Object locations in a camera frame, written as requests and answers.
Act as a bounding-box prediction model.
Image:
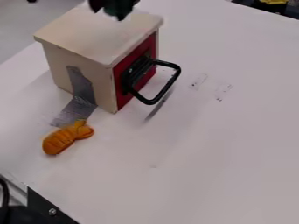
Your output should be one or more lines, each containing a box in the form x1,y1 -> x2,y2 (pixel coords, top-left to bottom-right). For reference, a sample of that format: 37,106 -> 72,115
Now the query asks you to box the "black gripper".
87,0 -> 142,15

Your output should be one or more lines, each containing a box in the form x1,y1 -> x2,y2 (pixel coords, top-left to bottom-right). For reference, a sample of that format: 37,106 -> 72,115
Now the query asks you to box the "green toy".
101,0 -> 136,22

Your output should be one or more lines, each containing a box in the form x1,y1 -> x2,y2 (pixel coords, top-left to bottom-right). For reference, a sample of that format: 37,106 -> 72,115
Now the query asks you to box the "cream wooden cabinet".
32,4 -> 165,115

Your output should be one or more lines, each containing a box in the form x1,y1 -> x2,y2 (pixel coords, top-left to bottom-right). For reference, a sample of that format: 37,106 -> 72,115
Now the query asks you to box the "grey tape strip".
49,65 -> 100,129

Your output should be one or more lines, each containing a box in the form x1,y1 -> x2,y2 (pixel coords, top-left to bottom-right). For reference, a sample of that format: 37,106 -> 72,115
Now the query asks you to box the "red drawer with black handle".
112,31 -> 184,112

